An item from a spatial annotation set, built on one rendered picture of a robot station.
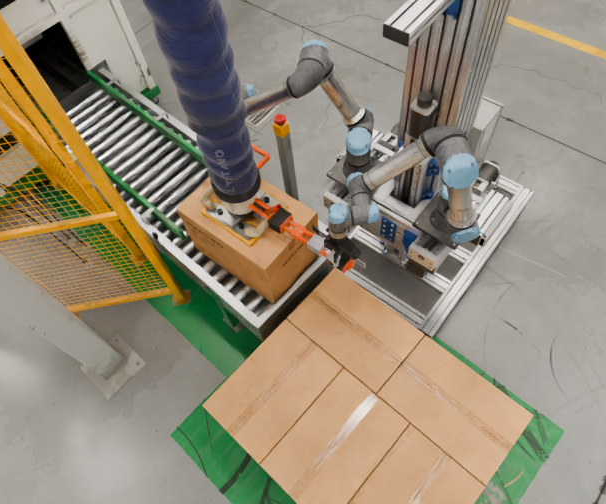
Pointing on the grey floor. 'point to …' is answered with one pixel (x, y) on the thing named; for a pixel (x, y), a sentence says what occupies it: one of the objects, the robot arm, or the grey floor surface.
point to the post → (286, 158)
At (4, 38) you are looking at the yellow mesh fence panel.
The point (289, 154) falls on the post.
